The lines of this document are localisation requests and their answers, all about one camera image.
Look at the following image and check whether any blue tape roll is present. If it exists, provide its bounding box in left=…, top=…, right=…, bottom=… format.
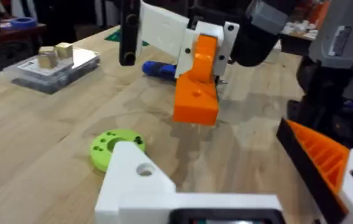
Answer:
left=10, top=17, right=38, bottom=30

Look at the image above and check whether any white orange left gripper right finger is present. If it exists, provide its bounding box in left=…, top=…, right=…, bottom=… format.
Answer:
left=275, top=118, right=353, bottom=224

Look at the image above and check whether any bare white left gripper left finger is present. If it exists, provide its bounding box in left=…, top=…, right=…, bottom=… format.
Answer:
left=94, top=141, right=177, bottom=224

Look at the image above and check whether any clear plastic parts box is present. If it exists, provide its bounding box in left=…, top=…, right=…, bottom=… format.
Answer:
left=3, top=47, right=101, bottom=95

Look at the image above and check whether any dark side table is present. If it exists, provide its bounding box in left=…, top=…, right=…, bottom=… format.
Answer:
left=0, top=22, right=47, bottom=50

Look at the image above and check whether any green disc with holes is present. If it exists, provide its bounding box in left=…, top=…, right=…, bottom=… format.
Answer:
left=89, top=129, right=146, bottom=172

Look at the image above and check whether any blue electric screwdriver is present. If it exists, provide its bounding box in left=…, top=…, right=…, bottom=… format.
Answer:
left=141, top=60, right=228, bottom=86

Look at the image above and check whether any heap of white parts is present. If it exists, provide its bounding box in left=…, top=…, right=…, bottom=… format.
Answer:
left=281, top=19, right=320, bottom=40

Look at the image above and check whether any black upright wrist plate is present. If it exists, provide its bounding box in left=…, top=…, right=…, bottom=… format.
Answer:
left=118, top=0, right=142, bottom=67

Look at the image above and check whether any green board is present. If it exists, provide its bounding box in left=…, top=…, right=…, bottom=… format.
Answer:
left=104, top=29, right=149, bottom=47

